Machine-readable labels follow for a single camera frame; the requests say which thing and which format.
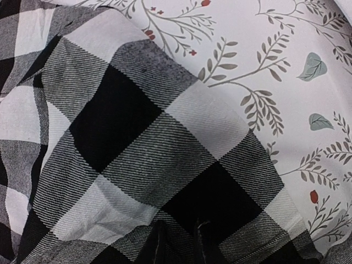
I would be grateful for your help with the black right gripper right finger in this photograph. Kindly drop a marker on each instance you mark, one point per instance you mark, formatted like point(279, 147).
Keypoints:
point(205, 250)

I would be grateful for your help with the floral patterned table mat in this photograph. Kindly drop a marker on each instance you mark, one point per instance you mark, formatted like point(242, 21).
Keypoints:
point(286, 66)

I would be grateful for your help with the black white checkered shirt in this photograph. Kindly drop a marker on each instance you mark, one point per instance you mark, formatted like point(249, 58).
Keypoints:
point(103, 134)

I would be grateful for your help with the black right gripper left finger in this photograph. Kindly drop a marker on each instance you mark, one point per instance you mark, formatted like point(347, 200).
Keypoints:
point(154, 249)

